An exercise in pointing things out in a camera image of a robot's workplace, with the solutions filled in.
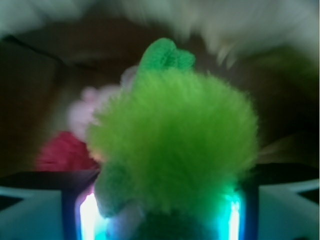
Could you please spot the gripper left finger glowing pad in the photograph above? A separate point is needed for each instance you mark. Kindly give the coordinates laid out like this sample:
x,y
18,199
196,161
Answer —
x,y
50,206

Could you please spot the green plush turtle toy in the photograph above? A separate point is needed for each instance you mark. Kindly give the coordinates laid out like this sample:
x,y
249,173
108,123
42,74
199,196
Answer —
x,y
174,148

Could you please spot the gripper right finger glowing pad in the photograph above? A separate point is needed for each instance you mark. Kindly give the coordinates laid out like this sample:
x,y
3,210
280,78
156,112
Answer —
x,y
280,201

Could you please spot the pink plush bunny toy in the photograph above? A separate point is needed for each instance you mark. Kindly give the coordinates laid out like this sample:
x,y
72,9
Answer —
x,y
81,112

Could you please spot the brown paper bag bin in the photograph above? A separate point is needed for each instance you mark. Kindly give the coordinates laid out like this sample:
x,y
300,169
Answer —
x,y
43,71

